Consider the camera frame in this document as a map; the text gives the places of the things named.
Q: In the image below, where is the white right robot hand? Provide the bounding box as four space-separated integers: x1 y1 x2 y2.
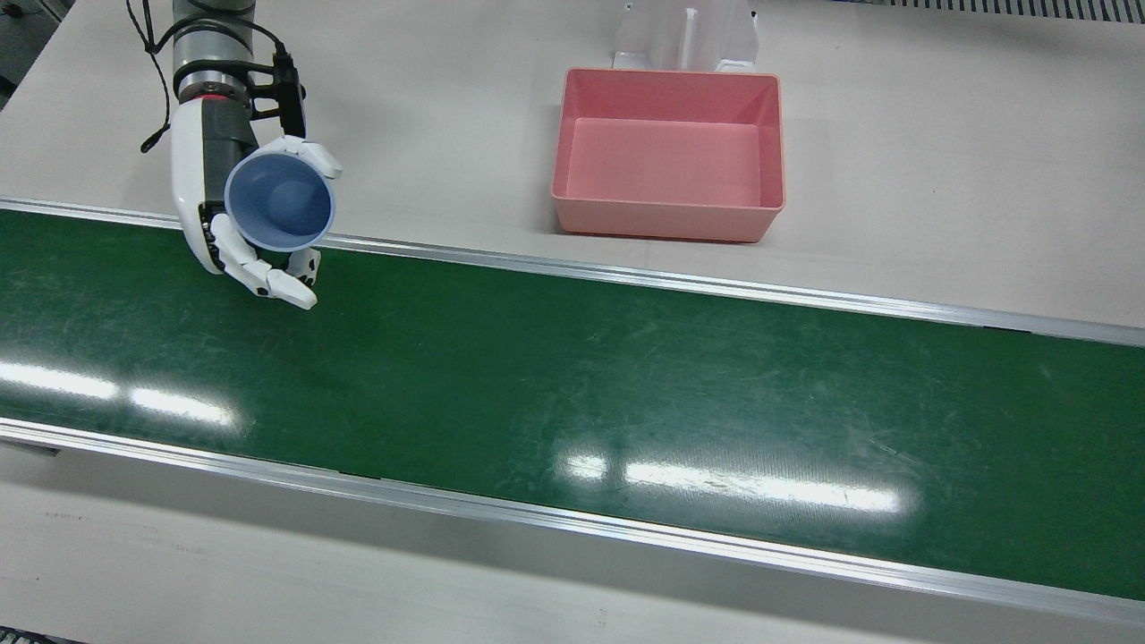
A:
170 94 344 311

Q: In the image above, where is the blue plastic cup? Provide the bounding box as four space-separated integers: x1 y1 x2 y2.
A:
224 148 337 252

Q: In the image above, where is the pink plastic box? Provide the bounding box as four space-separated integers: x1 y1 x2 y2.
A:
550 67 786 244

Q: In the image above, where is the green conveyor belt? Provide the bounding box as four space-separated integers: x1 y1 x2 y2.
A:
0 197 1145 629

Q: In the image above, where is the white column stand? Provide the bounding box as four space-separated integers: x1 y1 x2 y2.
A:
612 0 761 74

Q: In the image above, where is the thin black cable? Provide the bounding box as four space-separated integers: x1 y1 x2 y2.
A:
125 0 173 155

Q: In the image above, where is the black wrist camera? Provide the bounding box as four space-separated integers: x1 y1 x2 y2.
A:
249 52 310 140

